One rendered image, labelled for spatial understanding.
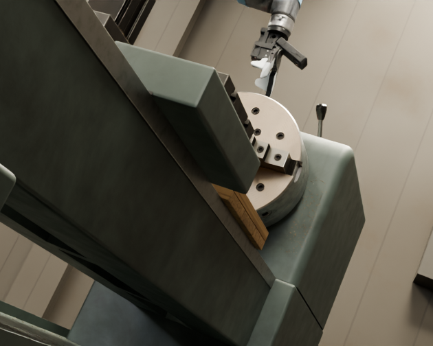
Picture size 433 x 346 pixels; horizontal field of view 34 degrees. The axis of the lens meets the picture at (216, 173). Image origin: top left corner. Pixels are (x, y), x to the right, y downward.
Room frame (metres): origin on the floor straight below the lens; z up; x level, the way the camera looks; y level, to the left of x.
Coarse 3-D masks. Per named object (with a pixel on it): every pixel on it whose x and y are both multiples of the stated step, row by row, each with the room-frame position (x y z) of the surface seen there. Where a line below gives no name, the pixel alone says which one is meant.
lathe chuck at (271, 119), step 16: (240, 96) 1.61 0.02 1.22; (256, 96) 1.59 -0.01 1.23; (256, 112) 1.59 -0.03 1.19; (272, 112) 1.57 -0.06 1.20; (288, 112) 1.56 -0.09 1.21; (256, 128) 1.58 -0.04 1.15; (272, 128) 1.57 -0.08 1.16; (288, 128) 1.55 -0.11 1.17; (272, 144) 1.56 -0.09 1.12; (288, 144) 1.55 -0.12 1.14; (304, 160) 1.58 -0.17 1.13; (256, 176) 1.56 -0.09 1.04; (272, 176) 1.55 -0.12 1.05; (288, 176) 1.54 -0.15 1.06; (304, 176) 1.61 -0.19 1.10; (256, 192) 1.56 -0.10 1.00; (272, 192) 1.54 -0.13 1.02; (288, 192) 1.56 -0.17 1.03; (256, 208) 1.55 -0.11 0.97; (272, 208) 1.57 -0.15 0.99
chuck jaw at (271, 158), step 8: (256, 144) 1.51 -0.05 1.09; (264, 144) 1.50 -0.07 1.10; (256, 152) 1.51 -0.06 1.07; (264, 152) 1.50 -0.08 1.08; (272, 152) 1.52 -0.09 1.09; (280, 152) 1.51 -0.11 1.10; (288, 152) 1.50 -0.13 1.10; (264, 160) 1.51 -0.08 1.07; (272, 160) 1.51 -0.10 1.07; (280, 160) 1.51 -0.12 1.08; (288, 160) 1.52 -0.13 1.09; (272, 168) 1.54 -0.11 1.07; (280, 168) 1.52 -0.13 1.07; (288, 168) 1.54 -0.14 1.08; (296, 168) 1.55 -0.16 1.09
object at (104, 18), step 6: (96, 12) 1.03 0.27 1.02; (102, 18) 1.02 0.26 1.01; (108, 18) 1.02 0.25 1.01; (102, 24) 1.02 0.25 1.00; (108, 24) 1.02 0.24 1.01; (114, 24) 1.04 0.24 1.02; (108, 30) 1.03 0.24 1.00; (114, 30) 1.04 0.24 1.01; (114, 36) 1.05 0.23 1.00; (120, 36) 1.07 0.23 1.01; (126, 42) 1.09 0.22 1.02
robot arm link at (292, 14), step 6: (276, 0) 1.97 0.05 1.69; (282, 0) 1.96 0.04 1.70; (288, 0) 1.96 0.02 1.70; (294, 0) 1.96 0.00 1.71; (300, 0) 1.98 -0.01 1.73; (276, 6) 1.98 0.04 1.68; (282, 6) 1.96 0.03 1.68; (288, 6) 1.96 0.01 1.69; (294, 6) 1.97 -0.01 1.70; (300, 6) 1.99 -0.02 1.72; (270, 12) 2.01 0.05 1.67; (276, 12) 1.97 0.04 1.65; (282, 12) 1.96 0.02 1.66; (288, 12) 1.96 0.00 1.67; (294, 12) 1.97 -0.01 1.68; (294, 18) 1.98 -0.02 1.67
